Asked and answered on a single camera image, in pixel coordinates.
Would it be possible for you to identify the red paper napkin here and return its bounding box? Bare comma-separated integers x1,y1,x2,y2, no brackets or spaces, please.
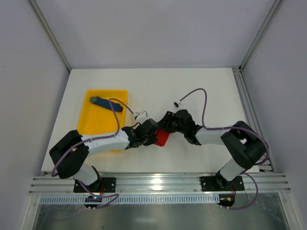
155,129,170,147

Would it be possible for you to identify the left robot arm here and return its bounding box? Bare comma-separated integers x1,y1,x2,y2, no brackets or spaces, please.
49,118,159,190

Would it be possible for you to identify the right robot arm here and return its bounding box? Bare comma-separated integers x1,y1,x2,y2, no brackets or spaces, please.
158,109,269,191

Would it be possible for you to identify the yellow plastic tray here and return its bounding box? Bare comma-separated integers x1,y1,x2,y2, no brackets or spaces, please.
77,90,128,138

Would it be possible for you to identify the blue pouch in tray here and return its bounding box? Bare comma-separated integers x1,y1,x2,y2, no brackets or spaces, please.
95,97,123,112

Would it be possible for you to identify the left controller board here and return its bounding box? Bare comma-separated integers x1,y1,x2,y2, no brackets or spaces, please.
84,195,102,209

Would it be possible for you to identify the controller board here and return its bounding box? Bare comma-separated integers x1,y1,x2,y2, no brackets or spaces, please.
218,194,235,208
84,195,102,209

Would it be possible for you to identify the right controller board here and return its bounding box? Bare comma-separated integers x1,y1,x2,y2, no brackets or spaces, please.
218,194,235,208

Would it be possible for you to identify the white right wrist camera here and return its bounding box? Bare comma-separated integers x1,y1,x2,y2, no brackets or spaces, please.
173,100,184,111

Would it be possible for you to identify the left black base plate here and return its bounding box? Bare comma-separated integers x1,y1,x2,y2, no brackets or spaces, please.
73,177,117,193

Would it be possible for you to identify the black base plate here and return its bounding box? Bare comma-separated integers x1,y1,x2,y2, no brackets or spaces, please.
199,176,245,192
73,177,117,193

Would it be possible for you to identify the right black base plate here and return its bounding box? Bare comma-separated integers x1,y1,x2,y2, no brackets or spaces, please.
199,176,245,192

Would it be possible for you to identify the slotted cable duct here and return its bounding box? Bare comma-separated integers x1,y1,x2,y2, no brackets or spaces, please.
39,194,219,205

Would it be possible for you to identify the right aluminium side rail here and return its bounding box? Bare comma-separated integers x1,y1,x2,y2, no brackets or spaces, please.
231,67,274,172

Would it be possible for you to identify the aluminium front rail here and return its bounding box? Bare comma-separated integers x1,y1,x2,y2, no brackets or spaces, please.
29,172,291,195

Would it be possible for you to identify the left aluminium frame post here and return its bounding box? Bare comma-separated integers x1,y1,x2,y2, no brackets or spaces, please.
27,0,71,73

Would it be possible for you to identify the aluminium frame post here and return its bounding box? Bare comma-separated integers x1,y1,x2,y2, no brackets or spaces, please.
27,0,71,73
239,0,284,72

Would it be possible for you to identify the right aluminium frame post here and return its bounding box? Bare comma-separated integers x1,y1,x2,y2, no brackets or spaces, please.
239,0,284,72

